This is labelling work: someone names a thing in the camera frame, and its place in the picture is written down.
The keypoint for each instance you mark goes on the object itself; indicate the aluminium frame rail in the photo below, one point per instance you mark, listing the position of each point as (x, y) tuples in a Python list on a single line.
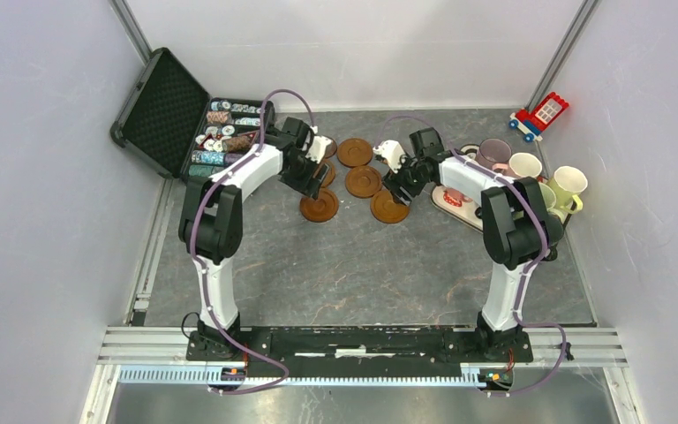
[(158, 354)]

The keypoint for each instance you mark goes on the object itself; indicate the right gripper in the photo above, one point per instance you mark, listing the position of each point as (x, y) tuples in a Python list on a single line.
[(393, 182)]

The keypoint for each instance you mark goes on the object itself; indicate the red blue toy truck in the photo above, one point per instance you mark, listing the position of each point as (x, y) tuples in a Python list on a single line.
[(532, 123)]

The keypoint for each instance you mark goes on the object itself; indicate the cream pink mug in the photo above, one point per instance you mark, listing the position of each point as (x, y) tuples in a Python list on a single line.
[(520, 165)]

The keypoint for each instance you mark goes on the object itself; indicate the light green mug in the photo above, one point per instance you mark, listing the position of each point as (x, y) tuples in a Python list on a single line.
[(549, 197)]

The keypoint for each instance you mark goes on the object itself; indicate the yellow mug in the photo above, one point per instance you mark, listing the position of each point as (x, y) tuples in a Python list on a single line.
[(568, 183)]

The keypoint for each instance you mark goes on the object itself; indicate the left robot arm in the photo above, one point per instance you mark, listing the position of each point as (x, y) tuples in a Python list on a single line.
[(212, 219)]

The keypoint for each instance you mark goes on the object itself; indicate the dark brown coaster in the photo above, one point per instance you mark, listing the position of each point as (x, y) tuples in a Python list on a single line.
[(331, 149)]

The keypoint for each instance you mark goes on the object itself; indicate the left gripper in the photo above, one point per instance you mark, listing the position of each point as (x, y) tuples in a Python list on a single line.
[(309, 185)]

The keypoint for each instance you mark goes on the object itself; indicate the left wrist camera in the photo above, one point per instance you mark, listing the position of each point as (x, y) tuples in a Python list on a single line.
[(318, 148)]

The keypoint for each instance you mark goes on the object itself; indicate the grooved wooden coaster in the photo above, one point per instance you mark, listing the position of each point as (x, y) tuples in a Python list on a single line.
[(354, 152)]

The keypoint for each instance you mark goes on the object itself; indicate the mauve mug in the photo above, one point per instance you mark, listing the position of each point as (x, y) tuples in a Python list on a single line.
[(494, 155)]

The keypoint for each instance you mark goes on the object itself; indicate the strawberry pattern tray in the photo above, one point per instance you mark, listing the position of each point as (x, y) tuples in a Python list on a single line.
[(472, 216)]

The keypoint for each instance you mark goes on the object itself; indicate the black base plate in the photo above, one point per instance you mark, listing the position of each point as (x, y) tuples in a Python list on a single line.
[(362, 352)]

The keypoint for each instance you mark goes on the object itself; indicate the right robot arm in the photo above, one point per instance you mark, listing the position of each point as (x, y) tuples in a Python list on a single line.
[(517, 229)]

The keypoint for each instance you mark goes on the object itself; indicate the black poker chip case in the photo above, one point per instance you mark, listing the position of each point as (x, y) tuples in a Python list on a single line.
[(171, 122)]

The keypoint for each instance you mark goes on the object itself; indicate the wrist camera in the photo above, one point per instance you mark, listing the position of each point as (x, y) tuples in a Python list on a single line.
[(392, 154), (318, 148)]

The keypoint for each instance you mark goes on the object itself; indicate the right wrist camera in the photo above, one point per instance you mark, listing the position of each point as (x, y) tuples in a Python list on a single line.
[(392, 154)]

